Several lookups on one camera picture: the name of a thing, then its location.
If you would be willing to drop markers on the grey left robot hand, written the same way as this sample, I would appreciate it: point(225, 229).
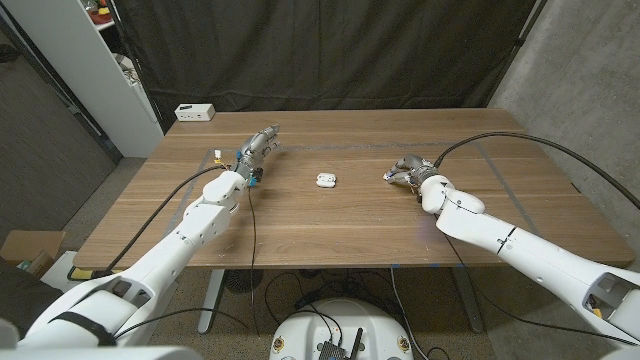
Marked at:
point(252, 152)

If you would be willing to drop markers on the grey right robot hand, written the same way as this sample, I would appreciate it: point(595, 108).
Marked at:
point(415, 167)

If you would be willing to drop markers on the white AirPods case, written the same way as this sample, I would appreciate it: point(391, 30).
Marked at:
point(326, 180)

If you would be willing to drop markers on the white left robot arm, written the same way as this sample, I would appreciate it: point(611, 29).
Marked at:
point(165, 255)

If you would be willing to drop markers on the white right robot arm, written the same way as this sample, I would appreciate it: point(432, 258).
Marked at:
point(525, 250)

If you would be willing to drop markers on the white power strip box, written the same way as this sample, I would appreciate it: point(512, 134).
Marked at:
point(195, 112)

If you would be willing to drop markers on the black curtain backdrop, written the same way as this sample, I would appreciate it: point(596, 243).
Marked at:
point(320, 50)

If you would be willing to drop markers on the round black floor fan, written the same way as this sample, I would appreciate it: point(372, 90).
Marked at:
point(243, 281)

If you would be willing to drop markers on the grey table leg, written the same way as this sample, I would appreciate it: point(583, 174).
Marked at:
point(467, 300)

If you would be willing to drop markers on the white table leg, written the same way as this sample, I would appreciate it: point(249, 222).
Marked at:
point(211, 300)

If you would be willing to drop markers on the black backdrop stand pole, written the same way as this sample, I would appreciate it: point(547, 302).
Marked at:
point(522, 37)

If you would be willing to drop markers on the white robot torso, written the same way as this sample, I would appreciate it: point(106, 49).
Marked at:
point(350, 325)

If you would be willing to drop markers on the white shelf cabinet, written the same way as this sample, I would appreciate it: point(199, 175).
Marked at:
point(85, 65)

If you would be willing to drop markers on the black module with antenna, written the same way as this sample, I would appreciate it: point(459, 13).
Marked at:
point(332, 350)

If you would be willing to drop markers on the red bowl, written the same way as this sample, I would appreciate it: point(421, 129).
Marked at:
point(101, 18)

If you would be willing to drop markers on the yellow floor object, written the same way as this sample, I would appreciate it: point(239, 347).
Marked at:
point(80, 274)

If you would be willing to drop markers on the white floor board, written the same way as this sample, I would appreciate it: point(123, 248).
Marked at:
point(57, 272)

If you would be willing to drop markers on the brown cardboard box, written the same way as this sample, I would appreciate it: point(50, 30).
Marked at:
point(27, 245)

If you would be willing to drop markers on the dark fabric bundle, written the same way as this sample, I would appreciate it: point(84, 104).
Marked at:
point(25, 300)

